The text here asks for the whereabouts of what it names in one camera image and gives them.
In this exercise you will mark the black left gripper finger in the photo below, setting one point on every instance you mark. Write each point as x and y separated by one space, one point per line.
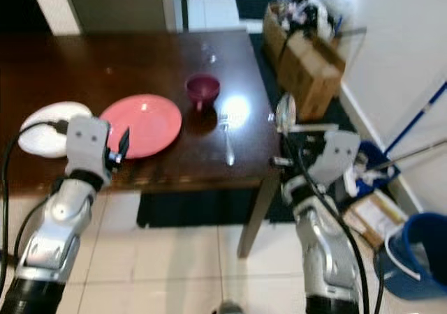
123 143

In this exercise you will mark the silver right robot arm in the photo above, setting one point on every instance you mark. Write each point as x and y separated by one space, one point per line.
325 258

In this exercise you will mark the blue plastic bucket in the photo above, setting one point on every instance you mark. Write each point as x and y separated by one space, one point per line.
415 258

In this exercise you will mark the blue bin with rubbish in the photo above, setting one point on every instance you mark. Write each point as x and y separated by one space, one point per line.
370 153

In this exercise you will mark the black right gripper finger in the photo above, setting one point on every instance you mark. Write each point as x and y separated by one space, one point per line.
281 162

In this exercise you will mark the silver metal fork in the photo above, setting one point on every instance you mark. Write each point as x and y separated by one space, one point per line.
228 146

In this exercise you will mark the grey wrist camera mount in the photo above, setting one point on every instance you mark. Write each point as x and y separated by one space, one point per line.
336 157
87 143

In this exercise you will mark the grey flat bar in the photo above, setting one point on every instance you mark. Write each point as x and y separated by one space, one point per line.
318 128

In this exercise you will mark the white round plate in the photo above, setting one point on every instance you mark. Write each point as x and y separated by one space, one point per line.
42 136

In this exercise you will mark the silver metal spoon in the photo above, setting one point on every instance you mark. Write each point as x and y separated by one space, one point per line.
285 113

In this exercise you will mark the cardboard box with rubbish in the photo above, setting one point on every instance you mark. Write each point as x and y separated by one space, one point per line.
311 70

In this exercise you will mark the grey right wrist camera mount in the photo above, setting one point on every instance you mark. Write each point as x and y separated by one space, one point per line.
336 157

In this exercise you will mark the blue mop pole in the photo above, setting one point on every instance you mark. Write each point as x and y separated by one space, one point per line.
415 117

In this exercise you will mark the tall grey cabinet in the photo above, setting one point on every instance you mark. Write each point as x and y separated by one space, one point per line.
119 3

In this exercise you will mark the dark wooden table leg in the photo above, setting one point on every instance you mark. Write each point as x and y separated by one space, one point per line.
255 216

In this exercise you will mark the pink round plate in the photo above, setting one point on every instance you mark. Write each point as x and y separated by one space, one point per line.
147 122

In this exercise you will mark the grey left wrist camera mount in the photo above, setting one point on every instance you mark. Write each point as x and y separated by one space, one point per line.
87 143

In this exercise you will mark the grey metal pole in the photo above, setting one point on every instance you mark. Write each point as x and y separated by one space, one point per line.
412 150

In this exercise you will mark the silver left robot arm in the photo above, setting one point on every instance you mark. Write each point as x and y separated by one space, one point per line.
56 244

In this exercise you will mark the flat labelled cardboard box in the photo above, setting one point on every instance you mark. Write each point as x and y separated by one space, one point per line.
380 220

